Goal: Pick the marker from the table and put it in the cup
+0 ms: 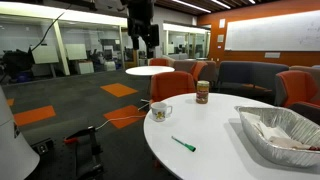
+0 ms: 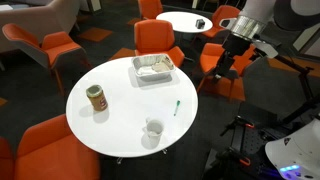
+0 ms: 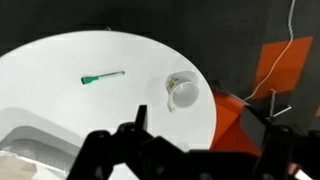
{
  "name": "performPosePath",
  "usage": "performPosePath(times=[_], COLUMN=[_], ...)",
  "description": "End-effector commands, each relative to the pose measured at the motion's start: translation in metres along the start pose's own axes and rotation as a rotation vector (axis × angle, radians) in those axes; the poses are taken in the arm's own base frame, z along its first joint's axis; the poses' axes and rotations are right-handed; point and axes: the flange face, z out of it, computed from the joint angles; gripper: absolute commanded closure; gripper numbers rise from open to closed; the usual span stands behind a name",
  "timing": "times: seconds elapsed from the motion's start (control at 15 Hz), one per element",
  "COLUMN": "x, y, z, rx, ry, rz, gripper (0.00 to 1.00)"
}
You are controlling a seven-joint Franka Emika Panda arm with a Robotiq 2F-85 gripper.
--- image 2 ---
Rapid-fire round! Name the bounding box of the large orange chair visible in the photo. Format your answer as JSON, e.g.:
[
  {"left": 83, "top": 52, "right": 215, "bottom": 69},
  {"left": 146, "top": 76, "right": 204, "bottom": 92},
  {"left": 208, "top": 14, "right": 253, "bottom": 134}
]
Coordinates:
[{"left": 13, "top": 113, "right": 102, "bottom": 180}]

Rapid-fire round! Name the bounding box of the orange chair with dark back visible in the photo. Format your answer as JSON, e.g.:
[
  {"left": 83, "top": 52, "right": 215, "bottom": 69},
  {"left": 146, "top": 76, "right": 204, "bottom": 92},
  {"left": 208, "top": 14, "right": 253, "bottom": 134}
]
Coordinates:
[{"left": 196, "top": 42, "right": 258, "bottom": 102}]

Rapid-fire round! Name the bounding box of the beige wrapper in tray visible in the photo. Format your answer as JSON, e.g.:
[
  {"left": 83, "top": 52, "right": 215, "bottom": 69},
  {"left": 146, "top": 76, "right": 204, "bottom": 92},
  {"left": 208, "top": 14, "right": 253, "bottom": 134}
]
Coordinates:
[{"left": 151, "top": 60, "right": 174, "bottom": 73}]

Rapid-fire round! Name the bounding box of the black tripod stand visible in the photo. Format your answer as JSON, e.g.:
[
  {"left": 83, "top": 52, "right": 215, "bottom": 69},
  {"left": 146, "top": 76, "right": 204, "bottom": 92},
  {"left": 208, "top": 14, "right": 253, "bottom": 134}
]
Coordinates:
[{"left": 249, "top": 43, "right": 319, "bottom": 125}]

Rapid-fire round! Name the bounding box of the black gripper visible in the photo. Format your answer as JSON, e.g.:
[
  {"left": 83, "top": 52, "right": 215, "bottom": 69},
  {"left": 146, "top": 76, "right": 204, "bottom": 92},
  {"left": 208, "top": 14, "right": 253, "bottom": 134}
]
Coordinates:
[{"left": 213, "top": 32, "right": 257, "bottom": 81}]

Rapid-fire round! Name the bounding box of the white cup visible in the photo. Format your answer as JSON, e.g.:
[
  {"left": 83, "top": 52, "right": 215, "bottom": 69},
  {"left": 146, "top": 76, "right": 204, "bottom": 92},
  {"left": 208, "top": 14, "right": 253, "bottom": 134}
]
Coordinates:
[{"left": 144, "top": 117, "right": 165, "bottom": 141}]

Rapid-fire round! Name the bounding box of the black clamp with orange trigger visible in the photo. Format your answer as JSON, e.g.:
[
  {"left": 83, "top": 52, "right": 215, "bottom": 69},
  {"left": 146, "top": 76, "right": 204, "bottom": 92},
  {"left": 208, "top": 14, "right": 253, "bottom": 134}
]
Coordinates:
[
  {"left": 219, "top": 114, "right": 256, "bottom": 138},
  {"left": 218, "top": 147, "right": 252, "bottom": 168}
]

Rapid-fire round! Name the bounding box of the green marker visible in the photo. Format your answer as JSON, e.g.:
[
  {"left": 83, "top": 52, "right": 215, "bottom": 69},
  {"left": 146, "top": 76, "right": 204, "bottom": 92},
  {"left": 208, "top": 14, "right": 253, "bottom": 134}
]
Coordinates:
[{"left": 173, "top": 99, "right": 181, "bottom": 117}]

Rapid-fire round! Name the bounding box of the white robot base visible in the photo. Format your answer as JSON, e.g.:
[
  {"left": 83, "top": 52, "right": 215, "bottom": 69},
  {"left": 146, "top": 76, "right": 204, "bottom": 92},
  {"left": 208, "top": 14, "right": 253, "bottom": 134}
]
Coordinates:
[{"left": 264, "top": 113, "right": 320, "bottom": 180}]

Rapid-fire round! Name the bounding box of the orange chair with wide backrest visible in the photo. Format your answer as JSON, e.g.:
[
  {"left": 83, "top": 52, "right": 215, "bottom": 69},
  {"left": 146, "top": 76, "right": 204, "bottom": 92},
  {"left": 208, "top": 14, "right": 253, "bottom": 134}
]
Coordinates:
[{"left": 133, "top": 19, "right": 186, "bottom": 68}]

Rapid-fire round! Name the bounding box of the brown jar with label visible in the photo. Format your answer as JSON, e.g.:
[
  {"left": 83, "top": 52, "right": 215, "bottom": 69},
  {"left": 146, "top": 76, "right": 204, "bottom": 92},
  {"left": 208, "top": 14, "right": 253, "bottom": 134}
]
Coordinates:
[{"left": 85, "top": 84, "right": 109, "bottom": 112}]

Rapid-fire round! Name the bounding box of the white paper in tray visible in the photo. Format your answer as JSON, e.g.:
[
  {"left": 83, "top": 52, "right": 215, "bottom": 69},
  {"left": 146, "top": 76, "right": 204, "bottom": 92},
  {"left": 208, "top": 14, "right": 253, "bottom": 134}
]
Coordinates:
[{"left": 137, "top": 65, "right": 158, "bottom": 76}]

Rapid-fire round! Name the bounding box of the aluminium foil tray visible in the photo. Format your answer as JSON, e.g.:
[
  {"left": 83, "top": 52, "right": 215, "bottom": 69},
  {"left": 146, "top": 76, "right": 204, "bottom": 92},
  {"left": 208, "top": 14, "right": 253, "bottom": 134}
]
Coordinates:
[{"left": 131, "top": 53, "right": 176, "bottom": 83}]

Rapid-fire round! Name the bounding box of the orange chair with grey shell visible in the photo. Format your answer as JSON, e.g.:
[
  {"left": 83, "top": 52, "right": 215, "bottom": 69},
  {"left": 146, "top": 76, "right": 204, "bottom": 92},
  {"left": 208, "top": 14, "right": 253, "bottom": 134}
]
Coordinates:
[{"left": 1, "top": 23, "right": 92, "bottom": 98}]

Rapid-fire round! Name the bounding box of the small round white table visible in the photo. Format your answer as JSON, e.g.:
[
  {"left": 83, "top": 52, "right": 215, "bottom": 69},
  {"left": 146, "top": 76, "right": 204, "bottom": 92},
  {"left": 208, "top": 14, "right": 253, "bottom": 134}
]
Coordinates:
[{"left": 155, "top": 11, "right": 214, "bottom": 34}]

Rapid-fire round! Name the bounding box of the small black device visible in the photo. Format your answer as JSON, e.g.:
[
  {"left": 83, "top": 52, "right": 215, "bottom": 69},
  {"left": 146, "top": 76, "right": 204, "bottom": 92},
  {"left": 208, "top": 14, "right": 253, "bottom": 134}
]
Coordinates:
[{"left": 195, "top": 18, "right": 206, "bottom": 30}]

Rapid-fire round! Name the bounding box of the orange chair at frame edge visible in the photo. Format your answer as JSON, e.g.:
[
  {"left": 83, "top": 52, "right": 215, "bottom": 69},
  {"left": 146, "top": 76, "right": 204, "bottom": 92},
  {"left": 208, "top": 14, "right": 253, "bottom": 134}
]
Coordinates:
[{"left": 0, "top": 136, "right": 16, "bottom": 180}]

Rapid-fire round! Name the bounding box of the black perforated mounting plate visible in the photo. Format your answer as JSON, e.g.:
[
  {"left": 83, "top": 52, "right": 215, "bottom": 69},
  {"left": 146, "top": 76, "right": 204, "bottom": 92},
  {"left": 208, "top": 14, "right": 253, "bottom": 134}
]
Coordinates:
[{"left": 202, "top": 101, "right": 288, "bottom": 180}]

